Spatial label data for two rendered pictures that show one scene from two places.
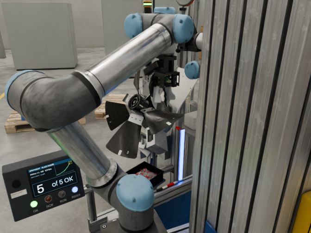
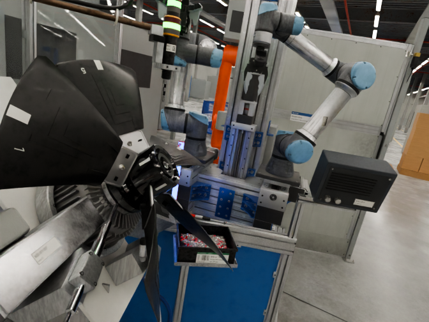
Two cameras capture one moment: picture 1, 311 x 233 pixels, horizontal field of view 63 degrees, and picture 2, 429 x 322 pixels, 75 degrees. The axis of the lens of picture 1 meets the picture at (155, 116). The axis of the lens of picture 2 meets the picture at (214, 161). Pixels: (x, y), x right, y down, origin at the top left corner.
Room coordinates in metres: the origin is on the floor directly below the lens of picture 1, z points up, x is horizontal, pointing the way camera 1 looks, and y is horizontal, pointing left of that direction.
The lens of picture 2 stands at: (2.03, 0.63, 1.44)
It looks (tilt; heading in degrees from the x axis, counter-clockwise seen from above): 15 degrees down; 216
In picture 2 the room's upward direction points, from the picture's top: 10 degrees clockwise
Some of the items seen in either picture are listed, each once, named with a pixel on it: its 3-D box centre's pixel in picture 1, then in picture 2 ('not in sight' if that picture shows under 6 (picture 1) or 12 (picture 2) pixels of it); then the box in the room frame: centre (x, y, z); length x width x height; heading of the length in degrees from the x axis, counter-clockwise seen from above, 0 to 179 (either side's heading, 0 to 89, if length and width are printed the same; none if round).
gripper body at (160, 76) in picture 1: (164, 70); (258, 59); (0.92, -0.03, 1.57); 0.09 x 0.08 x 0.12; 33
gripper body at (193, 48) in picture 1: (189, 41); (179, 19); (1.28, -0.17, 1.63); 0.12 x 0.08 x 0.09; 43
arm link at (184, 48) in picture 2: not in sight; (182, 52); (1.15, -0.26, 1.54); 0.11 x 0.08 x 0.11; 132
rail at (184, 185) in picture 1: (167, 193); (193, 225); (1.15, -0.07, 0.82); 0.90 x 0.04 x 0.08; 123
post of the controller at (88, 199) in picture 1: (90, 202); (296, 216); (0.91, 0.29, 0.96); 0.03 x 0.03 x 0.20; 33
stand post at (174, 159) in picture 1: (174, 164); not in sight; (1.80, -0.16, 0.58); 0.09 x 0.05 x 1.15; 33
